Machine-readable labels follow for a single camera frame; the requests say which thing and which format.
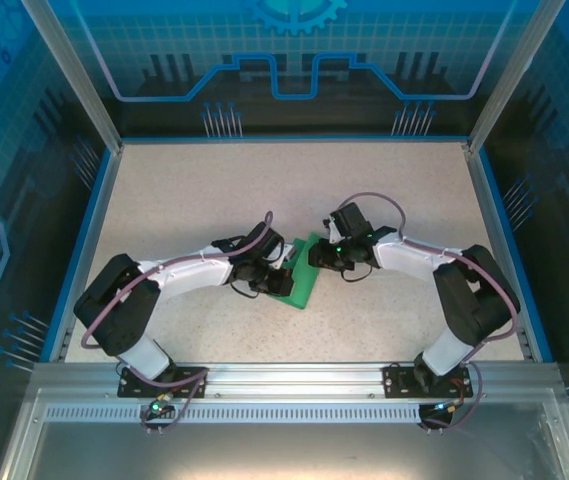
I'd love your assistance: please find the green cloth piece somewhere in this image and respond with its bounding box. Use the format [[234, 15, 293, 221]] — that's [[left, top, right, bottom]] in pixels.
[[272, 233, 321, 310]]

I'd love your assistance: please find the slotted metal strip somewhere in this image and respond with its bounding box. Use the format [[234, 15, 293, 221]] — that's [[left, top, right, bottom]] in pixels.
[[43, 405, 428, 424]]

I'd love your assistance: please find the left connector board green light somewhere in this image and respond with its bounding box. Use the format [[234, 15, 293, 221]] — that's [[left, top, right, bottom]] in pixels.
[[144, 397, 175, 420]]

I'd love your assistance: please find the connector board green light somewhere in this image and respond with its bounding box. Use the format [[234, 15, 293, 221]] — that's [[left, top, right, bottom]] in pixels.
[[428, 399, 461, 417], [144, 397, 175, 420]]

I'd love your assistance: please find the right connector board green light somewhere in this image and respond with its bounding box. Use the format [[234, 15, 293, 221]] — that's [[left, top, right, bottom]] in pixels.
[[428, 399, 461, 417]]

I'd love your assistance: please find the aluminium mounting rail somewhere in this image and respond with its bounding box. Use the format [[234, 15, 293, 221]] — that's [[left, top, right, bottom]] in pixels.
[[31, 360, 563, 401]]

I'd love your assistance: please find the aluminium back rail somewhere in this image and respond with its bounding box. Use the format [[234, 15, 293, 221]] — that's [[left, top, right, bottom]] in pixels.
[[119, 133, 470, 147]]

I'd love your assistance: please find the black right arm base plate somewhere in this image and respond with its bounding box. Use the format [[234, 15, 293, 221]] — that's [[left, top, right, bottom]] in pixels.
[[382, 363, 475, 400]]

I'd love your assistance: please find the aluminium side rail blue trim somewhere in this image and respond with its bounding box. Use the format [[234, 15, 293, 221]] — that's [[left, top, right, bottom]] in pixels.
[[463, 142, 554, 364], [47, 144, 126, 364]]

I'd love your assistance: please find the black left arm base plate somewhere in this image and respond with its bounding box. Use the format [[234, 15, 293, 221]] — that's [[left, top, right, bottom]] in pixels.
[[117, 364, 209, 400]]

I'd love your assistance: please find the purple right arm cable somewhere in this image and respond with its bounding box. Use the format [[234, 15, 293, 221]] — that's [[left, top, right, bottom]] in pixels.
[[341, 191, 522, 432]]

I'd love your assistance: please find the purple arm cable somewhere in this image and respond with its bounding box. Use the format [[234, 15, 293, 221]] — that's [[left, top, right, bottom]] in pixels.
[[341, 191, 522, 432], [81, 210, 274, 435]]

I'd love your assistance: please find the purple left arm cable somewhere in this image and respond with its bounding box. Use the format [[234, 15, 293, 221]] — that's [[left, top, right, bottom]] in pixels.
[[81, 210, 274, 435]]

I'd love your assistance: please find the aluminium frame post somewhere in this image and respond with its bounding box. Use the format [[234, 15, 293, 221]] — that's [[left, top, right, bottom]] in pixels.
[[20, 0, 125, 156], [466, 0, 568, 154]]

